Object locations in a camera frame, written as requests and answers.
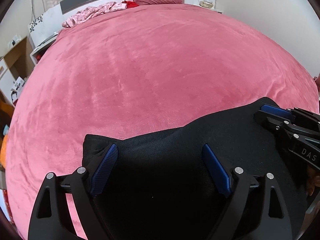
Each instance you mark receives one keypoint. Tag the black pants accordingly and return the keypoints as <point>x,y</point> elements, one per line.
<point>160,186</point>

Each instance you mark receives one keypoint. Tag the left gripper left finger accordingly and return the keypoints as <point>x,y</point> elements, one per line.
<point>50,218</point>

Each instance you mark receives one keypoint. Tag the red cloth by pillow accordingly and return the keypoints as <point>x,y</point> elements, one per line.
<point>130,4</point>

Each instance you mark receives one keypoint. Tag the glass bedside lamp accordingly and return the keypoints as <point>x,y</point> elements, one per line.
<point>209,4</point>

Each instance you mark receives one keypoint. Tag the white appliance box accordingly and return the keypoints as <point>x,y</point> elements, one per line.
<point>17,89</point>

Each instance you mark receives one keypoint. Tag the white bedside table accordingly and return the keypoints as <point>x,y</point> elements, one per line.
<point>39,51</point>

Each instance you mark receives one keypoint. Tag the grey and white headboard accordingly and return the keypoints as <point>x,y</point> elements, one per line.
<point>51,21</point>

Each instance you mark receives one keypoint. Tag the pink floral crumpled garment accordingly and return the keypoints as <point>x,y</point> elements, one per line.
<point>84,15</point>

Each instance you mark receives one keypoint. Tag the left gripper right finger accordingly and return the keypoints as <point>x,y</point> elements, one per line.
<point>256,207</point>

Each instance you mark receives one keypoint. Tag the white drawer cabinet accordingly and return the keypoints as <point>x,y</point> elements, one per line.
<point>15,63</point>

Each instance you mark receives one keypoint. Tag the pink velvet bed blanket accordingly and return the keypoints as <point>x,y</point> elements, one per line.
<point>137,71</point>

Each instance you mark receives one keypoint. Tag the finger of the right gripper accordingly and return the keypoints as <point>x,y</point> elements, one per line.
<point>283,113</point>

